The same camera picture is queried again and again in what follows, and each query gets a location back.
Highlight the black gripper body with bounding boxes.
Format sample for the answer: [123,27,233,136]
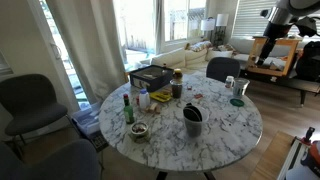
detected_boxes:
[263,21,295,52]

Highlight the silver metal cup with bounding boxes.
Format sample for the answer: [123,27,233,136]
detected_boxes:
[232,77,251,100]

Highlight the black utensil in cup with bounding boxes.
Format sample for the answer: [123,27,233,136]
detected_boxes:
[182,102,203,123]

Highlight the white bottle blue cap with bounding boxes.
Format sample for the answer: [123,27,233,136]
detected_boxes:
[138,88,151,111]

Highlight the green glass bottle red cap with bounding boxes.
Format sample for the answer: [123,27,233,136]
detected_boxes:
[122,93,136,125]

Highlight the white cushion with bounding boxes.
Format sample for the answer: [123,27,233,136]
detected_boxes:
[263,55,288,71]

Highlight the white window blinds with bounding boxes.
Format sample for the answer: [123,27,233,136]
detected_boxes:
[232,0,320,38]

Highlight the black low bench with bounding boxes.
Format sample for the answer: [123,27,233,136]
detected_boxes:
[239,68,320,108]

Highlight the dark blue chair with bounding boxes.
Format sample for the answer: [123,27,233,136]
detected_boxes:
[205,56,242,84]

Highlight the black backpack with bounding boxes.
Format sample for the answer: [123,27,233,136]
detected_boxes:
[294,40,320,83]

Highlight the green round lid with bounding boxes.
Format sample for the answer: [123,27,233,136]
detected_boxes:
[229,98,245,108]

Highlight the white shade table lamp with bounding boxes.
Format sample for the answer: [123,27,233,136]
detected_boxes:
[200,17,217,43]
[215,13,230,46]

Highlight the patterned pillow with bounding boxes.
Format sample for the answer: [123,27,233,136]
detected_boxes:
[188,40,213,53]

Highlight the jar with yellow lid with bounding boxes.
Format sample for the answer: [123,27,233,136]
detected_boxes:
[172,68,184,83]

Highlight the cream sofa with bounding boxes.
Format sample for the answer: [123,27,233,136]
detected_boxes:
[139,39,234,73]

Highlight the dark glass jar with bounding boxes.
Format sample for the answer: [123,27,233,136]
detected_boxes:
[169,79,184,99]

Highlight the yellow flat package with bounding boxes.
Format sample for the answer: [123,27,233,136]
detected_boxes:
[149,90,173,103]

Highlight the orange black device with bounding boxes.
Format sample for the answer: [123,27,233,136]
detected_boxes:
[299,139,320,180]

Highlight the dark blue box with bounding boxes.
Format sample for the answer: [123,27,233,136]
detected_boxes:
[129,64,175,93]

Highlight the small round tin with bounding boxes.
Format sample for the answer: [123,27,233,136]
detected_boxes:
[130,121,150,141]

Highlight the black table base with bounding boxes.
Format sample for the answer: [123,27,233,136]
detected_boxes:
[154,170,218,180]

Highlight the beige curtain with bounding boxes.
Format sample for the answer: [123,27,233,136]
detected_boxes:
[44,0,129,104]

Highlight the black crate under bin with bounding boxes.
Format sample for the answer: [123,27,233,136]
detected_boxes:
[89,130,109,153]

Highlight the clear plastic bin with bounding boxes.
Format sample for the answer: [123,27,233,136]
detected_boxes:
[70,101,103,136]

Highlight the grey upholstered chair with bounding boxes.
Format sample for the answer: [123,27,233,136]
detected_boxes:
[0,138,101,180]
[0,73,69,148]

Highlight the wooden frame table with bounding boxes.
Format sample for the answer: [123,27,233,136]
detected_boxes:
[246,35,303,78]

